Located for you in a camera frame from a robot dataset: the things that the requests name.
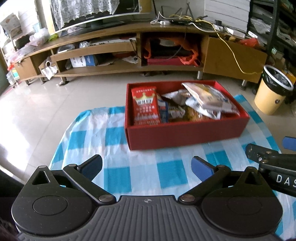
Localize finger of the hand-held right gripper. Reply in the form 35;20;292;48
245;143;280;165
282;137;296;153

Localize black shelf rack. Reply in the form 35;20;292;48
247;0;296;95

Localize silver media player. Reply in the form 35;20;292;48
89;39;137;45

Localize cream trash bin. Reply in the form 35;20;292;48
254;65;294;115

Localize blue white box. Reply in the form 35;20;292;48
70;55;95;68

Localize yellow cable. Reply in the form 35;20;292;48
170;14;263;75

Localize blue white checked cloth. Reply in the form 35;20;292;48
48;94;296;241

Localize white blue bread packet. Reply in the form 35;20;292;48
181;83;240;120

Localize white lace cloth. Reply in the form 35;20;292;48
50;0;121;24

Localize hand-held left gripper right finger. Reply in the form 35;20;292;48
178;156;266;204

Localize white power strip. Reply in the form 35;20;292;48
225;27;245;37

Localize black bin liner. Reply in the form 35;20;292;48
262;65;294;96

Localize printed cardboard box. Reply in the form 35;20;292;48
0;13;22;39

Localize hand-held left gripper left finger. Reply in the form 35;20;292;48
25;154;116;205

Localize red cardboard box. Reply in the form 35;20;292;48
124;80;250;151

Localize small red plastic bag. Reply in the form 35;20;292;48
239;37;258;47

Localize long red snack packet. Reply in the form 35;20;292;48
131;86;162;126

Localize large red plastic bag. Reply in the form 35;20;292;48
143;38;201;67

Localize clear plastic bags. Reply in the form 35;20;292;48
29;28;50;47

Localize black television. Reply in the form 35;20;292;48
43;0;142;36

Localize blue snack packet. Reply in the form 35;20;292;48
157;93;169;123

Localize wooden television stand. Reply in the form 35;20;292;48
13;22;269;86

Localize silver white snack packet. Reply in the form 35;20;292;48
161;90;189;106

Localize crumpled white bag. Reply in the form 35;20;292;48
42;65;57;80

